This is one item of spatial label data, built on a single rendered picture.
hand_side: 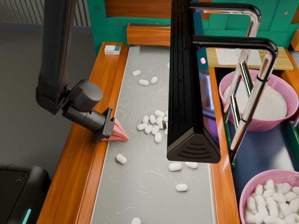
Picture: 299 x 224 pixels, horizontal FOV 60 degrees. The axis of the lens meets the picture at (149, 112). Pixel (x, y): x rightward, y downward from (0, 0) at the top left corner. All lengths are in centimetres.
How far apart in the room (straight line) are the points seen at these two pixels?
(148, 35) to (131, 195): 64
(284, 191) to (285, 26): 68
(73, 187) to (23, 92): 164
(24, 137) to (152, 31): 121
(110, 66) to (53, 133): 96
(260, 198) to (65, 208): 49
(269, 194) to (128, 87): 58
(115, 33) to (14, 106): 123
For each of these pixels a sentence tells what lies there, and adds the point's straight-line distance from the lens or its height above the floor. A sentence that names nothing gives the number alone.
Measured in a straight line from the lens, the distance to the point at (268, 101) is 103.
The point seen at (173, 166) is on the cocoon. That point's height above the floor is 76.
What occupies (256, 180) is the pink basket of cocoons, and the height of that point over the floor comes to 76.
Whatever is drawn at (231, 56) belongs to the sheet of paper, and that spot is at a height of 78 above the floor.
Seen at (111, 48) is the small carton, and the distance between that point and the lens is 111.
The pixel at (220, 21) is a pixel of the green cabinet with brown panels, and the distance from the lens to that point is 114.
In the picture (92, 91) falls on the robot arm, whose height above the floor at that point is 94.
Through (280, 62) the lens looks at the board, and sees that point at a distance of 115.
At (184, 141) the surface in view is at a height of 109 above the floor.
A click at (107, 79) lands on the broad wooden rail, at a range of 98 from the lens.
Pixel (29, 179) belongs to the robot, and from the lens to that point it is 138.
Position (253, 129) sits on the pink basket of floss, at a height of 69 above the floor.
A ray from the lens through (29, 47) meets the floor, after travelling 282.
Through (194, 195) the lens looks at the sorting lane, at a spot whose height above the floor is 74.
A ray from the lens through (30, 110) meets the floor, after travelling 211.
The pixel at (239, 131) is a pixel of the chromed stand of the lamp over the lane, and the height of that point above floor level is 86.
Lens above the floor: 138
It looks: 46 degrees down
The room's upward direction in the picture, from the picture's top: straight up
